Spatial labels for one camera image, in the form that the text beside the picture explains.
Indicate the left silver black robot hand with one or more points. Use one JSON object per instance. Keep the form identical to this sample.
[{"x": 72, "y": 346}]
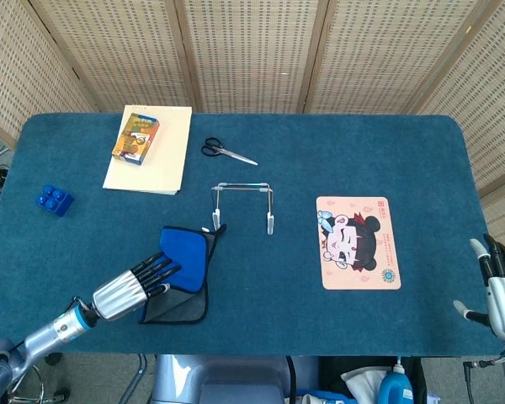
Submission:
[{"x": 120, "y": 294}]

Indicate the blue and grey cloth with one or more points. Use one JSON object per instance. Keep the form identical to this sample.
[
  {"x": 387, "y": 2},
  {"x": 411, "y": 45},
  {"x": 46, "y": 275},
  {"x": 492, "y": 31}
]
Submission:
[{"x": 185, "y": 256}]

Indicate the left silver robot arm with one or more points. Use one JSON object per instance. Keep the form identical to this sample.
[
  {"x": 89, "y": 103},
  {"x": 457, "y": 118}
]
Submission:
[{"x": 42, "y": 334}]

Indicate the blue toy building block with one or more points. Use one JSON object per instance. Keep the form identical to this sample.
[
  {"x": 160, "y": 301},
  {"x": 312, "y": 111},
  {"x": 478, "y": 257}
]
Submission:
[{"x": 54, "y": 202}]

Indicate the chrome stool base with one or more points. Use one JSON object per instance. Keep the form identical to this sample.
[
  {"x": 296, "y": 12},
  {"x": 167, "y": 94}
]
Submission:
[{"x": 60, "y": 394}]

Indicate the grey robot torso base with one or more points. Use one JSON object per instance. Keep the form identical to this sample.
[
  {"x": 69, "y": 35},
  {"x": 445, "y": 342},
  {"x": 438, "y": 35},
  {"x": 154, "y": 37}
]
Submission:
[{"x": 219, "y": 379}]

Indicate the blue white plastic bottle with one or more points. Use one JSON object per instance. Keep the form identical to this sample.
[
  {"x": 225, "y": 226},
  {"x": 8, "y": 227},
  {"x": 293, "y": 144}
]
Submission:
[{"x": 395, "y": 389}]

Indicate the beige paper folder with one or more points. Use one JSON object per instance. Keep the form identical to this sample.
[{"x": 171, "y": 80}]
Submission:
[{"x": 168, "y": 160}]

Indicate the orange blue carton box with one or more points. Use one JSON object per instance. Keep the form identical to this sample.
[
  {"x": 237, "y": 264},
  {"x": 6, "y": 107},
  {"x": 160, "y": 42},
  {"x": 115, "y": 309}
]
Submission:
[{"x": 136, "y": 139}]

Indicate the teal carpet table cover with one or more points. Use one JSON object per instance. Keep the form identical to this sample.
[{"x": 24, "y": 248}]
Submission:
[{"x": 278, "y": 303}]

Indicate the cartoon girl mouse pad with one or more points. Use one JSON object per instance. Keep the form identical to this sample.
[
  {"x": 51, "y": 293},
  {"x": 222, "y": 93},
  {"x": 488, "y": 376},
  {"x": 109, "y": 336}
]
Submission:
[{"x": 357, "y": 244}]

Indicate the white cloth pouch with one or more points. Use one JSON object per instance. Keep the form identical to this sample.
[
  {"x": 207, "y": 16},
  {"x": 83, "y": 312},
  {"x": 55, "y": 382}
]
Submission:
[{"x": 362, "y": 381}]

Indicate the woven wooden folding screen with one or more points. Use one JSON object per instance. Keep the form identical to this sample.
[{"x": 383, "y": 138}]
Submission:
[{"x": 252, "y": 50}]

